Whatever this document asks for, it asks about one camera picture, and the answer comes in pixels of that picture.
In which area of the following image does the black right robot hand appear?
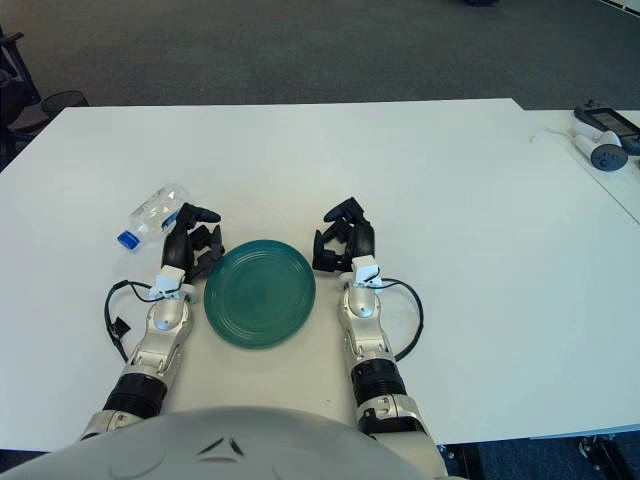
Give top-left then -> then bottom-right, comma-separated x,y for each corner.
312,197 -> 377,274

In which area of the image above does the green round plate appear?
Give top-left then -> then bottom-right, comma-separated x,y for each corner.
203,239 -> 317,350

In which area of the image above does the black wire mesh wastebasket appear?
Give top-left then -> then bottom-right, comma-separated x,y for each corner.
40,90 -> 90,119

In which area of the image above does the silver robot torso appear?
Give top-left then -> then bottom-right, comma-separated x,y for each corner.
0,405 -> 441,480

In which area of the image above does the black table leg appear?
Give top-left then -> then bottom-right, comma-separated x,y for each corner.
447,443 -> 484,480

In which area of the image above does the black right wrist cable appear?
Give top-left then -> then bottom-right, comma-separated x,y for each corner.
369,277 -> 425,362

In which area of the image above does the clear plastic bottle blue cap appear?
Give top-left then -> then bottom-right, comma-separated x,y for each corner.
117,183 -> 194,250

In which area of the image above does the dark grey controller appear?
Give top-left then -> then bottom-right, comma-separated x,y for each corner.
619,133 -> 640,169

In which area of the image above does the black handheld device with screen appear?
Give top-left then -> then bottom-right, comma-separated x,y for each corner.
573,101 -> 640,141

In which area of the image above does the black office chair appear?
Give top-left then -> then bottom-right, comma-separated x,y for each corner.
0,22 -> 54,166

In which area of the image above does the white thin cable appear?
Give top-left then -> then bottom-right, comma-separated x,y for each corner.
529,127 -> 574,144

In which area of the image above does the white grey VR controller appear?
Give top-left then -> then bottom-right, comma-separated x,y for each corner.
569,127 -> 630,174

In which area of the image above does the black wheeled table base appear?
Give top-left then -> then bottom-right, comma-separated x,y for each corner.
577,435 -> 631,480

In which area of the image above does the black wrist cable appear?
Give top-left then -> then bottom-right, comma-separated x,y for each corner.
369,277 -> 425,362
103,280 -> 166,364

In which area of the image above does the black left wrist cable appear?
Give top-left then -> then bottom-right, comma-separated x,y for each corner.
103,280 -> 166,364

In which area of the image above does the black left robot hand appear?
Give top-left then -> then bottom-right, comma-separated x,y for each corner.
160,202 -> 225,281

